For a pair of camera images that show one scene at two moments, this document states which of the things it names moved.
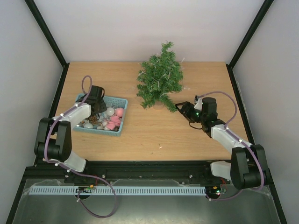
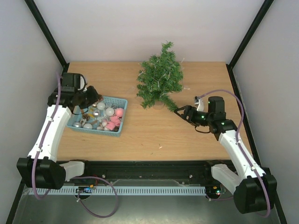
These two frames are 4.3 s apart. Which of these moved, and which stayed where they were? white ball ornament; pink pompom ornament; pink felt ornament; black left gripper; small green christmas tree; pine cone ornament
Moved: pine cone ornament; black left gripper
Stayed: pink pompom ornament; white ball ornament; small green christmas tree; pink felt ornament
